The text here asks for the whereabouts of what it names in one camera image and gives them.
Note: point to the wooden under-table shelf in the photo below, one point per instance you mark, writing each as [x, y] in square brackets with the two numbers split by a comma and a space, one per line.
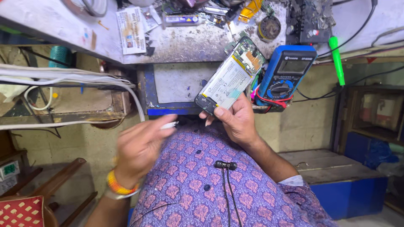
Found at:
[79, 101]

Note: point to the white printed card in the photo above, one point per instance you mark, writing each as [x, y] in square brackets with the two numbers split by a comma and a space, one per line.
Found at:
[131, 30]

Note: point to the white glue tube blue label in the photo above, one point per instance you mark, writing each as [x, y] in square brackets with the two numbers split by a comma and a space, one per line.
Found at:
[183, 20]

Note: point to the smartphone with white battery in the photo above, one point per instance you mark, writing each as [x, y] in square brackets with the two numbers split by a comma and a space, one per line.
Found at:
[228, 81]

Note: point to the person's right hand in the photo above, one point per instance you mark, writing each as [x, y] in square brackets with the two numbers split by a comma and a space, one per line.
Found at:
[238, 121]

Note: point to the silver wrist bangle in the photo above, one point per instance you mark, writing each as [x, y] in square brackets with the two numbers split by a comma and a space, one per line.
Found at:
[121, 196]

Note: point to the black soldering station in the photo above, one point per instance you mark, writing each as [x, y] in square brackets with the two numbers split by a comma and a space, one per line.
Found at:
[307, 25]

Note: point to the yellow flex ribbon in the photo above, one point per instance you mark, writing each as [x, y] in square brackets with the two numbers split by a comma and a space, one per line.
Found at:
[249, 11]

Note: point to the pink and green tools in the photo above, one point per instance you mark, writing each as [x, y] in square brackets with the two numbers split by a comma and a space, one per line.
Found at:
[255, 86]

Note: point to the heap of phone parts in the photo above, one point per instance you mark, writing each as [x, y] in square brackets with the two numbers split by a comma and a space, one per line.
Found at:
[217, 11]

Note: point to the blue plastic bag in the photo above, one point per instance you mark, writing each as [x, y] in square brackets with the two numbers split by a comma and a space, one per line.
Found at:
[378, 153]

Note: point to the black earphones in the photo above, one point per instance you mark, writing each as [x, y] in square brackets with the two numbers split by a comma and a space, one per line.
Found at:
[225, 165]

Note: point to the red patterned cushion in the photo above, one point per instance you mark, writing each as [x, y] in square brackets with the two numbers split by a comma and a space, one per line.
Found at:
[20, 212]

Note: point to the blue framed drawer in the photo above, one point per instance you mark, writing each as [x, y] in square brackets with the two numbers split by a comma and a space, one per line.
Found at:
[176, 83]

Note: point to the white device green display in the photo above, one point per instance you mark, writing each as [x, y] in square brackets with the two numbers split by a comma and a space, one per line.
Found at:
[9, 169]

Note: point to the brown wooden chair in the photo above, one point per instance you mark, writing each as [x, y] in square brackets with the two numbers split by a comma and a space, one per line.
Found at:
[60, 178]

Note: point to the teal thread spool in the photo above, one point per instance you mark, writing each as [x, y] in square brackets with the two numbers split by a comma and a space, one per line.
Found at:
[60, 56]

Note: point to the purple patterned shirt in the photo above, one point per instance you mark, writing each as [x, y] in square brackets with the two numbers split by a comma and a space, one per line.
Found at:
[202, 195]

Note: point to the round flux tin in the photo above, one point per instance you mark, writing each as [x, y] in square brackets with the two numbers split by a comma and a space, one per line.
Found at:
[269, 28]

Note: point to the blue digital multimeter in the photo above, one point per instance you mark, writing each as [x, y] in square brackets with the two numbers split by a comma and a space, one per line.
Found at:
[284, 74]

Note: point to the person's left fingers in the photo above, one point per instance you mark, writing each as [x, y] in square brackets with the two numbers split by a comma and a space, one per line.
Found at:
[161, 126]

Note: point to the red multimeter lead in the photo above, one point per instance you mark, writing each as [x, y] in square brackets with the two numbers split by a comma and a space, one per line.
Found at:
[274, 101]

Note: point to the wooden shelf with boxes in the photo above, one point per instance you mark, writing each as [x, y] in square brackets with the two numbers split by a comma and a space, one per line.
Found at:
[375, 110]

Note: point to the person's left hand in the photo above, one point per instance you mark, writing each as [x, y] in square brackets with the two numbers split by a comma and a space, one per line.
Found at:
[137, 151]

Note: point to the blue wooden box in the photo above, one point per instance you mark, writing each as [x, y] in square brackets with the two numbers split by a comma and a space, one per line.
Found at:
[341, 186]

